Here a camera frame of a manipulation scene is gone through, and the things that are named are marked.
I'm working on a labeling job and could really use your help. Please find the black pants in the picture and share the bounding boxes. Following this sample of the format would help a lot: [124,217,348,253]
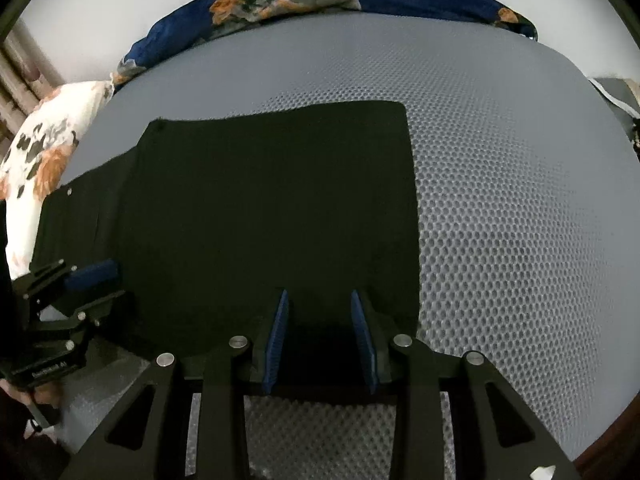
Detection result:
[32,101,420,396]

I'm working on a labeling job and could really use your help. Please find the person's left hand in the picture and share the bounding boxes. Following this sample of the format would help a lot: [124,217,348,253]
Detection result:
[1,378,62,444]

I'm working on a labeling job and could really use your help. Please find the brown wooden furniture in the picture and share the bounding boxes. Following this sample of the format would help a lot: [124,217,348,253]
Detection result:
[0,16,66,162]

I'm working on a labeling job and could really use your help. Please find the white floral pillow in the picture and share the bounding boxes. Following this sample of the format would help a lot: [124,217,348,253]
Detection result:
[1,80,114,281]

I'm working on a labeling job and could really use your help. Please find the grey mesh mattress pad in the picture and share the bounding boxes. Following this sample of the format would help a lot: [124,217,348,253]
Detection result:
[67,13,639,458]

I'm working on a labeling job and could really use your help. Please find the navy floral blanket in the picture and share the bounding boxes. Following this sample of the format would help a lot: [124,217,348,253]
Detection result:
[111,0,538,89]

